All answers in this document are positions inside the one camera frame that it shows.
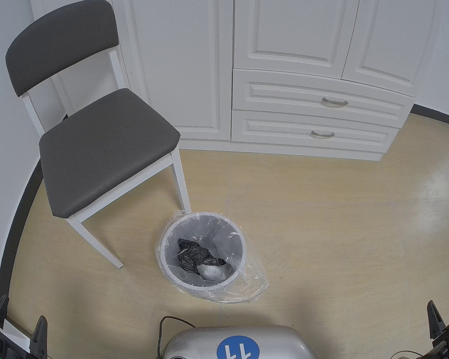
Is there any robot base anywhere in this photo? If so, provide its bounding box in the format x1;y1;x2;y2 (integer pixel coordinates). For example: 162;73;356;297
161;326;319;359

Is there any white wardrobe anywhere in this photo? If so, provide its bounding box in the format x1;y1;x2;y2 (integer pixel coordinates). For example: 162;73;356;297
28;0;444;162

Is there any black cable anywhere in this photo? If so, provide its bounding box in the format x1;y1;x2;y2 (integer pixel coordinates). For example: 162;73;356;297
156;316;197;357

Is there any clear plastic bag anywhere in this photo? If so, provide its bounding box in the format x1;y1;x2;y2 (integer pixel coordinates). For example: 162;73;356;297
155;210;269;304

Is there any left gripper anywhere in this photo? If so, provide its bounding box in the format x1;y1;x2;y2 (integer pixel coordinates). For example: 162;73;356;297
0;294;48;359

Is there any white trash bin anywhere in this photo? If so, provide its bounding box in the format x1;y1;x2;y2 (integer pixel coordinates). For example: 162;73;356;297
161;212;246;290

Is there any white printed wrapper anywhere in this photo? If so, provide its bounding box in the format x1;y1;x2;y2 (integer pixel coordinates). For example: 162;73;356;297
196;263;229;281

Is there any white chair with grey seat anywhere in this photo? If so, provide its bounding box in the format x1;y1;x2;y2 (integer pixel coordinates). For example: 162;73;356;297
5;0;191;269

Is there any black plastic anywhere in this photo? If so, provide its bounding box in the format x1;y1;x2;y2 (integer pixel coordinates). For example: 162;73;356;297
177;238;228;274

